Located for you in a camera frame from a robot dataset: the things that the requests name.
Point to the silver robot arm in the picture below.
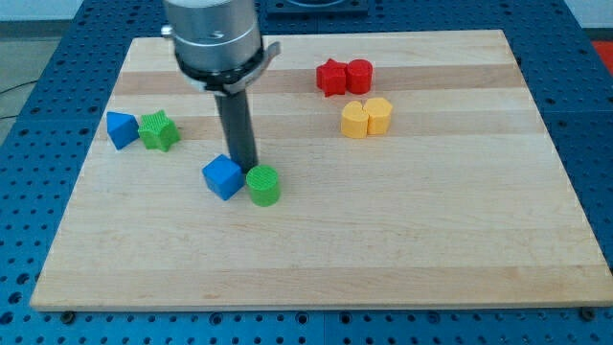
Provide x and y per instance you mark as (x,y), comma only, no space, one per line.
(217,43)

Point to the blue cube block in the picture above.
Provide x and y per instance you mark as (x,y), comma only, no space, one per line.
(223,177)

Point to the blue triangle block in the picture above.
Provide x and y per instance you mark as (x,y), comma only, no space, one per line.
(122,129)

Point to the green cylinder block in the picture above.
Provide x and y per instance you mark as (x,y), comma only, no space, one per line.
(263,185)

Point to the yellow heart block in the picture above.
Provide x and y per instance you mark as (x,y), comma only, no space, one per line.
(354,120)

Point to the yellow hexagon block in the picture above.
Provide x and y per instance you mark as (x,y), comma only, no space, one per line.
(379,111)

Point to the red star block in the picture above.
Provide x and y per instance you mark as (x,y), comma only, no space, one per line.
(331,77)

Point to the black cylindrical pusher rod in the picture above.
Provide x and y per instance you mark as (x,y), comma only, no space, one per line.
(235,117)

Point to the wooden board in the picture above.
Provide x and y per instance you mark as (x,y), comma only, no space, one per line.
(462,204)

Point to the red cylinder block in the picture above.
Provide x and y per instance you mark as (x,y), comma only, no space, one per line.
(359,75)

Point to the green star block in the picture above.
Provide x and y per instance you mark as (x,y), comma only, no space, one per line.
(157,131)

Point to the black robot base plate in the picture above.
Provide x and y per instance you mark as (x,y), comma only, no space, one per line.
(288,7)

